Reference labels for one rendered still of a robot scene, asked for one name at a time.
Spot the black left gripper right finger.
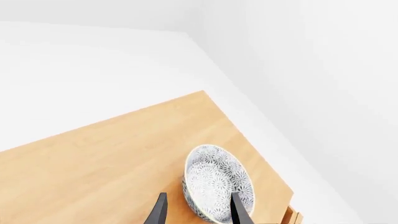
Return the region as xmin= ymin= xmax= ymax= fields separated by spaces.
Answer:
xmin=230 ymin=192 xmax=257 ymax=224

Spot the white black patterned bowl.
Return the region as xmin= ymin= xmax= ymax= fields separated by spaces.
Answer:
xmin=182 ymin=144 xmax=256 ymax=223

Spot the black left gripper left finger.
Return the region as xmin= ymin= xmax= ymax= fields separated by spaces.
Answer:
xmin=143 ymin=192 xmax=169 ymax=224

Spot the wooden cabinet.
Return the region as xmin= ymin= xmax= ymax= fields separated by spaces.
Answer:
xmin=0 ymin=90 xmax=304 ymax=224

